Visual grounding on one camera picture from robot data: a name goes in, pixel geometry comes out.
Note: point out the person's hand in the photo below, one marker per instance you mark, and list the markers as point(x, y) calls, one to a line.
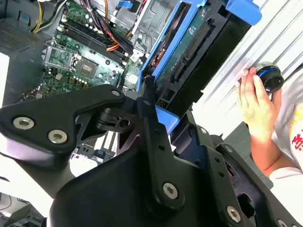
point(255, 106)

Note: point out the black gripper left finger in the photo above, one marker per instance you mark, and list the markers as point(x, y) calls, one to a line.
point(47, 113)

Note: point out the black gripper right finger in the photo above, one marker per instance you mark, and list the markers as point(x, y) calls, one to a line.
point(220, 170)

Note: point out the hard disk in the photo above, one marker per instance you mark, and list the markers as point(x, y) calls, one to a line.
point(189, 54)

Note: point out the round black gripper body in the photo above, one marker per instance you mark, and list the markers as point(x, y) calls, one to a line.
point(113, 189)

